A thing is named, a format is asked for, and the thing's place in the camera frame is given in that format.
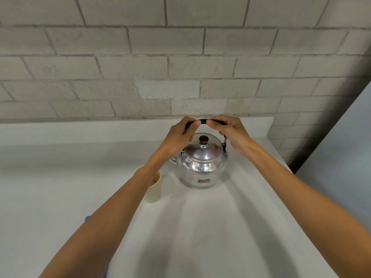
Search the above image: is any person's right hand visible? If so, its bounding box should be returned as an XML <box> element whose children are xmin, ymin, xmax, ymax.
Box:
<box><xmin>209</xmin><ymin>114</ymin><xmax>257</xmax><ymax>157</ymax></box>

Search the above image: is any person's left hand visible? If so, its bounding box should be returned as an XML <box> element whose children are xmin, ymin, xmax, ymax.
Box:
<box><xmin>159</xmin><ymin>116</ymin><xmax>202</xmax><ymax>157</ymax></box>

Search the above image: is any person's right forearm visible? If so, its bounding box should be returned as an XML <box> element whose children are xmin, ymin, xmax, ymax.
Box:
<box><xmin>244</xmin><ymin>140</ymin><xmax>371</xmax><ymax>278</ymax></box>

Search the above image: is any silver metal kettle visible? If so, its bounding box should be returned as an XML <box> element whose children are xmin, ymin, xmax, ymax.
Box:
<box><xmin>170</xmin><ymin>119</ymin><xmax>229</xmax><ymax>189</ymax></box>

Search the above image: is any blue cloth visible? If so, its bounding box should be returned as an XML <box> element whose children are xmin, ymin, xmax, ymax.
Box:
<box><xmin>84</xmin><ymin>215</ymin><xmax>109</xmax><ymax>278</ymax></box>

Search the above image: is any person's left forearm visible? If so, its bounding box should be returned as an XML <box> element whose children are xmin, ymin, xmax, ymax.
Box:
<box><xmin>39</xmin><ymin>143</ymin><xmax>176</xmax><ymax>278</ymax></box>

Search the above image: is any silver kettle lid, dark knob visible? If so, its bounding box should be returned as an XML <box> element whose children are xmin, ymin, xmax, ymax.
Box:
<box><xmin>183</xmin><ymin>133</ymin><xmax>223</xmax><ymax>162</ymax></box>

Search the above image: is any cream plastic cup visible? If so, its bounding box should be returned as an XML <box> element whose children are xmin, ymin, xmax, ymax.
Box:
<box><xmin>134</xmin><ymin>164</ymin><xmax>162</xmax><ymax>204</ymax></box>

